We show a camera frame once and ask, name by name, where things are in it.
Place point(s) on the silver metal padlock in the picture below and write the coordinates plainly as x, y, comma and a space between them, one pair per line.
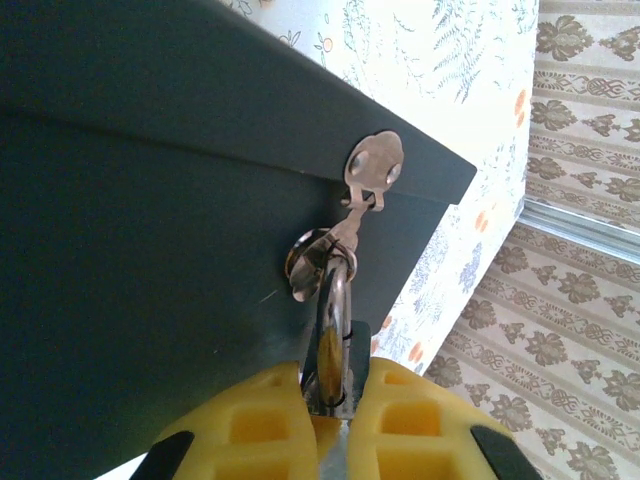
331, 350

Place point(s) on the silver hasp latch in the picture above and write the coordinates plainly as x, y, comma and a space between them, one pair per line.
372, 165

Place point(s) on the metal floor strip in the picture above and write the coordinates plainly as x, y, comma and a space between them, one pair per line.
575, 222

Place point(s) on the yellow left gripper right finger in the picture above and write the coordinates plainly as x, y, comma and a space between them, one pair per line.
430, 430

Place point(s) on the white floral print tablecloth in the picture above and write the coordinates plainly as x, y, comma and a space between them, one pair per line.
450, 50

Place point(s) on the dark green box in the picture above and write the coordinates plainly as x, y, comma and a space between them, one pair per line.
150, 200

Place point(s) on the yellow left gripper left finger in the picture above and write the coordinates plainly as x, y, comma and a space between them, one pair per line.
260, 430

